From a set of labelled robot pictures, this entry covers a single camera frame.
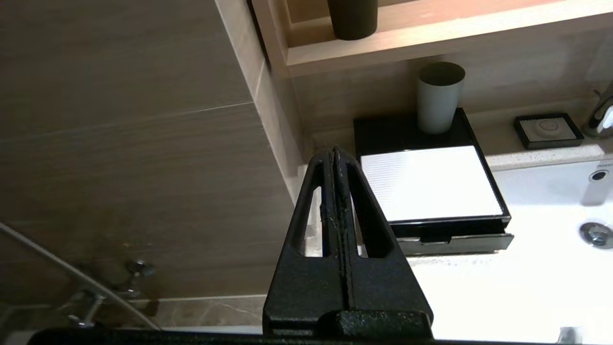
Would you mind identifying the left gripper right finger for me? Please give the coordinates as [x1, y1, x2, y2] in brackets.
[335, 148, 434, 336]

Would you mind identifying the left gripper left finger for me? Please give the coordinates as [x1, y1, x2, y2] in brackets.
[262, 148, 428, 337]

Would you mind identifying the black tapered cup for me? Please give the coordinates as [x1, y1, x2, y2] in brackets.
[327, 0, 379, 41]

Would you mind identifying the black amenity box with drawer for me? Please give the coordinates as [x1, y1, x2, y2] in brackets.
[353, 108, 515, 255]

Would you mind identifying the white card sheet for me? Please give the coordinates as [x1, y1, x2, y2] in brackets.
[360, 145, 504, 223]

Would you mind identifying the chrome shower valve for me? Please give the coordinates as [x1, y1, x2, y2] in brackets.
[67, 259, 156, 329]

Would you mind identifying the grey cup with dark rim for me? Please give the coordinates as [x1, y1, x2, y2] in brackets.
[416, 61, 466, 135]

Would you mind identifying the white ceramic sink basin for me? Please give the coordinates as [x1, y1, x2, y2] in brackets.
[491, 158, 613, 288]

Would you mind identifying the black square soap dish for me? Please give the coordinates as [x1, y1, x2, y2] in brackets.
[514, 113, 585, 150]

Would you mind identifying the chrome drain stopper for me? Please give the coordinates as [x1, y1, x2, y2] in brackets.
[579, 221, 613, 249]

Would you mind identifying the light wooden shelf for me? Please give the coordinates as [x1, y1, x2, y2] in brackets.
[251, 0, 613, 80]

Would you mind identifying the chrome faucet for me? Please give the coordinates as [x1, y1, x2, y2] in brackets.
[582, 81, 613, 140]

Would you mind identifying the dark shower hose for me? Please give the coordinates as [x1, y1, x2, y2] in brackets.
[0, 221, 161, 331]

